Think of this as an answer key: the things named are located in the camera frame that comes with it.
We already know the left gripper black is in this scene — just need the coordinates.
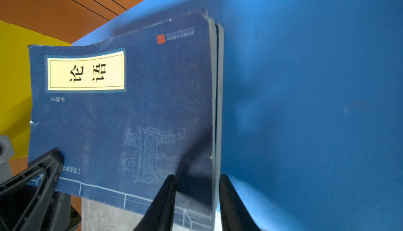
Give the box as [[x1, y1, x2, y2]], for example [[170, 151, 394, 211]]
[[1, 148, 81, 231]]

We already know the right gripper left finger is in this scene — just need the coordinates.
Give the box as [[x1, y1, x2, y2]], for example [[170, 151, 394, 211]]
[[134, 174, 176, 231]]

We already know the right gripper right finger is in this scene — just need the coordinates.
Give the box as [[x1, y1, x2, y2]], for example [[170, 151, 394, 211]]
[[219, 174, 260, 231]]

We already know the navy book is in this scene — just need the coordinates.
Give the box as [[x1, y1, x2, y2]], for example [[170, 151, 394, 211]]
[[28, 9, 215, 231]]

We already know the navy book lowest front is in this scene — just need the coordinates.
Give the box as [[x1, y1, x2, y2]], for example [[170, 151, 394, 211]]
[[215, 23, 224, 217]]

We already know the yellow pink blue bookshelf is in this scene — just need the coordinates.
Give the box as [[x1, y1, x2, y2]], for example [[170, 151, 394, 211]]
[[1, 0, 403, 231]]

